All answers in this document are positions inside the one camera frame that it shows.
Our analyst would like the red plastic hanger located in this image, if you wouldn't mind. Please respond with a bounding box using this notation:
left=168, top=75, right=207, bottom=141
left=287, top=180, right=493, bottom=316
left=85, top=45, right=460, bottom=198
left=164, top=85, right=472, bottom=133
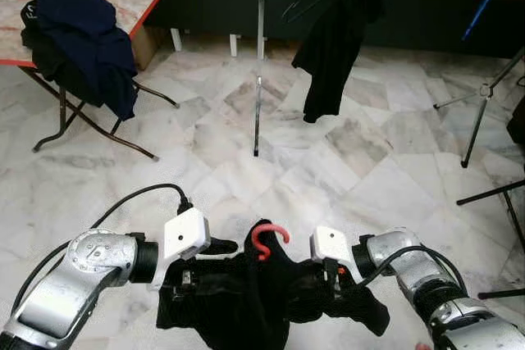
left=250, top=220, right=290, bottom=262

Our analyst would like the thin black hanger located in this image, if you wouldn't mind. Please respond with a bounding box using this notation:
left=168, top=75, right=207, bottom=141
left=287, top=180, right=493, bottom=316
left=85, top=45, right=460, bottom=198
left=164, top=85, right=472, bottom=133
left=281, top=0, right=329, bottom=23

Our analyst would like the navy blue shirt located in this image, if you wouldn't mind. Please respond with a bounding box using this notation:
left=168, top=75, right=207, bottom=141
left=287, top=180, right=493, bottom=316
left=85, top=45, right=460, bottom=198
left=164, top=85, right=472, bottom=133
left=33, top=0, right=140, bottom=121

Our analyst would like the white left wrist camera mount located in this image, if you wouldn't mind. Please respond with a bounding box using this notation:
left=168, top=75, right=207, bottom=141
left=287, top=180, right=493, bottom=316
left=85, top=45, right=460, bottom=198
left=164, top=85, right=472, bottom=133
left=152, top=207, right=212, bottom=289

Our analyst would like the black shirt with green logo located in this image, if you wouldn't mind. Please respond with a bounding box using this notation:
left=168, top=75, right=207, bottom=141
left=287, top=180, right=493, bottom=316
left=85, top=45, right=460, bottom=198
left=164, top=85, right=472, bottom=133
left=291, top=0, right=382, bottom=124

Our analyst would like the black television console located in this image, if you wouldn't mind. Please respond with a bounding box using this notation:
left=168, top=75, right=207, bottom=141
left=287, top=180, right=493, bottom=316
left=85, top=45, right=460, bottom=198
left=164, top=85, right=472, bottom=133
left=144, top=0, right=525, bottom=56

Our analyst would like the light wooden cabinet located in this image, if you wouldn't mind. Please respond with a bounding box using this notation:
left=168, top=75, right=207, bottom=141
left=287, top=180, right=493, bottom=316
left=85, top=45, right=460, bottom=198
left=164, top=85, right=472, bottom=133
left=131, top=24, right=165, bottom=72

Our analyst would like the black metal frame stool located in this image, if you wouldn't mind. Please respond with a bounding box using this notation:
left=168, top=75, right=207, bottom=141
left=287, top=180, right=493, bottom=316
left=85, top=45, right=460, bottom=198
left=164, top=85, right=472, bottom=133
left=455, top=178, right=525, bottom=302

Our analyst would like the dark sofa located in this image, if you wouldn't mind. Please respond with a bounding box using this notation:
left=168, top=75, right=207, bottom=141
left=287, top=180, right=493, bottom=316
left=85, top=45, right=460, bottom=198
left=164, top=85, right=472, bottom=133
left=507, top=96, right=525, bottom=146

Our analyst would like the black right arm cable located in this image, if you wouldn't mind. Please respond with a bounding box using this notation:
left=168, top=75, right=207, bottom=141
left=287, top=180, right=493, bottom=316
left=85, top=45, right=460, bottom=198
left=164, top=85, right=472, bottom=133
left=345, top=243, right=470, bottom=298

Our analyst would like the plain black garment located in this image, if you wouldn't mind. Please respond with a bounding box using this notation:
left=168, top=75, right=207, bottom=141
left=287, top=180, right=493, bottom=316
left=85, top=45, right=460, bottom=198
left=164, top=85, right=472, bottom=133
left=21, top=0, right=62, bottom=89

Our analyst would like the black garment with ribbed collar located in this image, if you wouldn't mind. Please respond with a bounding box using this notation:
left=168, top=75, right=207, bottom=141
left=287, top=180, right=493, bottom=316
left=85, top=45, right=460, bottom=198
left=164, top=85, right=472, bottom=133
left=156, top=239, right=390, bottom=350

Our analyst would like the blue plastic hanger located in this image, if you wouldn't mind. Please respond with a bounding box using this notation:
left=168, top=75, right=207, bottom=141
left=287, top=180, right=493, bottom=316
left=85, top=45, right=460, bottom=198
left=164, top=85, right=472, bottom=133
left=462, top=0, right=509, bottom=41

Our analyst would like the silver metal clothes rack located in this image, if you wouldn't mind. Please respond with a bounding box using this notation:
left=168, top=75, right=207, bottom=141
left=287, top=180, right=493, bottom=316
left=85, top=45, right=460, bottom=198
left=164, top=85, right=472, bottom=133
left=250, top=0, right=525, bottom=169

